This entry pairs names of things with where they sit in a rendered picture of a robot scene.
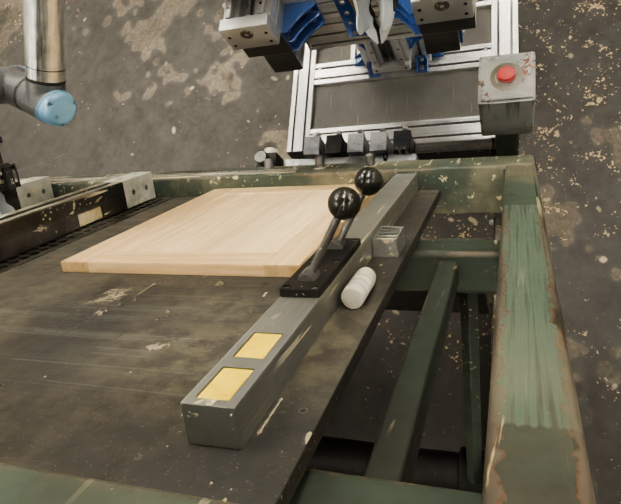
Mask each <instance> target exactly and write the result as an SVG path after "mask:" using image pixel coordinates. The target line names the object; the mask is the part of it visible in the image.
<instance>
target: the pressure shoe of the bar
mask: <svg viewBox="0 0 621 504"><path fill-rule="evenodd" d="M77 215H78V219H79V223H80V227H81V226H84V225H86V224H89V223H91V222H94V221H96V220H98V219H101V218H103V216H102V211H101V207H100V206H98V207H96V208H93V209H91V210H88V211H85V212H83V213H80V214H77Z"/></svg>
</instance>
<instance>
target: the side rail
mask: <svg viewBox="0 0 621 504"><path fill-rule="evenodd" d="M482 504H596V499H595V493H594V488H593V482H592V477H591V471H590V466H589V460H588V455H587V449H586V443H585V438H584V432H583V427H582V421H581V416H580V410H579V405H578V399H577V394H576V388H575V383H574V377H573V372H572V366H571V360H570V355H569V349H568V344H567V338H566V333H565V327H564V322H563V316H562V311H561V305H560V300H559V294H558V289H557V283H556V277H555V272H554V266H553V261H552V255H551V250H550V244H549V239H548V233H547V228H546V222H545V217H544V211H543V206H542V200H541V195H540V189H539V183H538V178H537V172H536V167H535V165H534V164H523V165H507V166H506V168H505V182H504V196H503V210H502V224H501V238H500V252H499V266H498V280H497V294H496V308H495V322H494V336H493V350H492V364H491V378H490V392H489V406H488V420H487V434H486V448H485V462H484V476H483V490H482Z"/></svg>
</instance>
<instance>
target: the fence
mask: <svg viewBox="0 0 621 504"><path fill-rule="evenodd" d="M417 190H418V179H417V173H404V174H395V175H394V176H393V177H392V178H391V179H390V181H389V182H388V183H387V184H386V185H385V186H384V187H383V188H382V189H381V190H380V191H379V192H378V193H377V194H376V195H375V196H374V198H373V199H372V200H371V201H370V202H369V203H368V204H367V205H366V206H365V207H364V208H363V209H362V210H361V211H360V212H359V213H358V215H357V216H356V217H355V219H354V221H353V223H352V225H351V227H350V229H349V231H348V233H347V235H346V237H345V238H360V239H361V245H360V247H359V248H358V249H357V250H356V252H355V253H354V254H353V255H352V257H351V258H350V259H349V261H348V262H347V263H346V264H345V266H344V267H343V268H342V270H341V271H340V272H339V273H338V275H337V276H336V277H335V279H334V280H333V281H332V282H331V284H330V285H329V286H328V288H327V289H326V290H325V291H324V293H323V294H322V295H321V296H320V297H319V298H301V297H281V296H280V297H279V298H278V299H277V300H276V302H275V303H274V304H273V305H272V306H271V307H270V308H269V309H268V310H267V311H266V312H265V313H264V314H263V315H262V316H261V317H260V318H259V320H258V321H257V322H256V323H255V324H254V325H253V326H252V327H251V328H250V329H249V330H248V331H247V332H246V333H245V334H244V335H243V337H242V338H241V339H240V340H239V341H238V342H237V343H236V344H235V345H234V346H233V347H232V348H231V349H230V350H229V351H228V352H227V354H226V355H225V356H224V357H223V358H222V359H221V360H220V361H219V362H218V363H217V364H216V365H215V366H214V367H213V368H212V369H211V370H210V372H209V373H208V374H207V375H206V376H205V377H204V378H203V379H202V380H201V381H200V382H199V383H198V384H197V385H196V386H195V387H194V389H193V390H192V391H191V392H190V393H189V394H188V395H187V396H186V397H185V398H184V399H183V400H182V401H181V403H180V404H181V409H182V414H183V419H184V424H185V430H186V435H187V440H188V443H191V444H198V445H206V446H213V447H220V448H227V449H235V450H242V448H243V447H244V445H245V444H246V442H247V441H248V439H249V438H250V436H251V435H252V433H253V432H254V430H255V429H256V427H257V426H258V425H259V423H260V422H261V420H262V419H263V417H264V416H265V414H266V413H267V411H268V410H269V408H270V407H271V405H272V404H273V402H274V401H275V400H276V398H277V397H278V395H279V394H280V392H281V391H282V389H283V388H284V386H285V385H286V383H287V382H288V380H289V379H290V377H291V376H292V374H293V373H294V372H295V370H296V369H297V367H298V366H299V364H300V363H301V361H302V360H303V358H304V357H305V355H306V354H307V352H308V351H309V349H310V348H311V347H312V345H313V344H314V342H315V341H316V339H317V338H318V336H319V335H320V333H321V332H322V330H323V329H324V327H325V326H326V324H327V323H328V321H329V320H330V319H331V317H332V316H333V314H334V313H335V311H336V310H337V308H338V307H339V305H340V304H341V302H342V301H341V293H342V291H343V290H344V288H345V287H346V286H347V284H348V283H349V281H350V280H351V278H352V277H353V276H354V274H355V273H356V272H357V271H358V270H359V269H360V268H363V267H366V266H367V264H368V263H369V261H370V260H371V258H372V257H373V247H372V238H373V237H374V236H375V234H376V233H377V232H378V230H379V229H380V228H381V226H383V227H393V226H394V224H395V223H396V221H397V220H398V218H399V217H400V216H401V214H402V213H403V211H404V210H405V208H406V207H407V205H408V204H409V202H410V201H411V199H412V198H413V196H414V195H415V193H416V192H417ZM255 333H261V334H277V335H282V336H281V337H280V338H279V340H278V341H277V342H276V343H275V345H274V346H273V347H272V348H271V350H270V351H269V352H268V353H267V354H266V356H265V357H264V358H263V359H261V358H248V357H235V355H236V354H237V353H238V352H239V351H240V350H241V349H242V347H243V346H244V345H245V344H246V343H247V342H248V341H249V340H250V339H251V338H252V336H253V335H254V334H255ZM223 368H233V369H245V370H253V372H252V373H251V374H250V376H249V377H248V378H247V379H246V380H245V382H244V383H243V384H242V385H241V387H240V388H239V389H238V390H237V392H236V393H235V394H234V395H233V397H232V398H231V399H230V400H229V401H226V400H216V399H207V398H198V396H199V395H200V394H201V393H202V392H203V390H204V389H205V388H206V387H207V386H208V385H209V384H210V383H211V382H212V381H213V379H214V378H215V377H216V376H217V375H218V374H219V373H220V372H221V371H222V369H223Z"/></svg>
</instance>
